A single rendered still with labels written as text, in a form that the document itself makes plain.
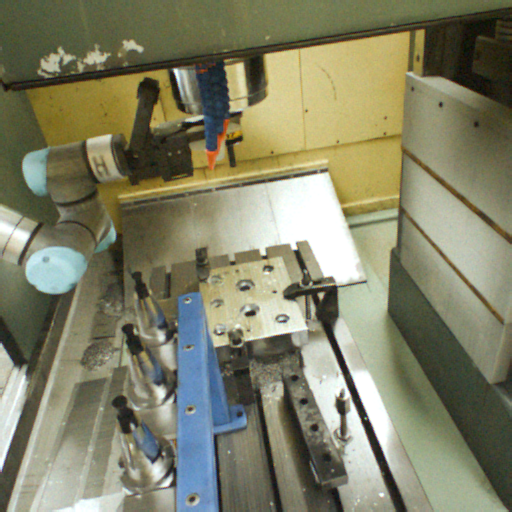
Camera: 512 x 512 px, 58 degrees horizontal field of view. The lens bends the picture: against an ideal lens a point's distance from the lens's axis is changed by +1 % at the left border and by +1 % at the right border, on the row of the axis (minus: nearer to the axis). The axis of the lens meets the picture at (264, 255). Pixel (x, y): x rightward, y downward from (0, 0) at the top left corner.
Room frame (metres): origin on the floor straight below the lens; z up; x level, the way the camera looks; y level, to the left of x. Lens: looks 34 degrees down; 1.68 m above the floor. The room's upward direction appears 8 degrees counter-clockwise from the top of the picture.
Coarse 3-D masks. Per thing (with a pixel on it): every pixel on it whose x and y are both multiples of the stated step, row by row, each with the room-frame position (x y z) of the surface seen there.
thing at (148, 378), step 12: (144, 348) 0.41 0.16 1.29; (132, 360) 0.40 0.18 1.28; (144, 360) 0.41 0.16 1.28; (156, 360) 0.42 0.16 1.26; (132, 372) 0.41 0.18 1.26; (144, 372) 0.40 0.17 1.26; (156, 372) 0.41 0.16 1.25; (144, 384) 0.40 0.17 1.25; (156, 384) 0.40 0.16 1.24; (144, 396) 0.40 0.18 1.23
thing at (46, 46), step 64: (0, 0) 0.44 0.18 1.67; (64, 0) 0.45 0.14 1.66; (128, 0) 0.45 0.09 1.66; (192, 0) 0.45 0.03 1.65; (256, 0) 0.46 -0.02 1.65; (320, 0) 0.46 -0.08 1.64; (384, 0) 0.47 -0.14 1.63; (448, 0) 0.47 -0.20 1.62; (0, 64) 0.44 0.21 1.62; (64, 64) 0.44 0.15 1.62; (128, 64) 0.45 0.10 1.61; (192, 64) 0.46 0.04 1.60
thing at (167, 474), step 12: (168, 444) 0.32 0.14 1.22; (120, 456) 0.32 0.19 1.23; (168, 456) 0.32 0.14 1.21; (120, 468) 0.31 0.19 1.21; (168, 468) 0.29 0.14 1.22; (120, 480) 0.29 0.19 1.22; (132, 480) 0.29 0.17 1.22; (144, 480) 0.28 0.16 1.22; (156, 480) 0.28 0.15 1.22; (168, 480) 0.29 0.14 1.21; (132, 492) 0.28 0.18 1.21; (144, 492) 0.28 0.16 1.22
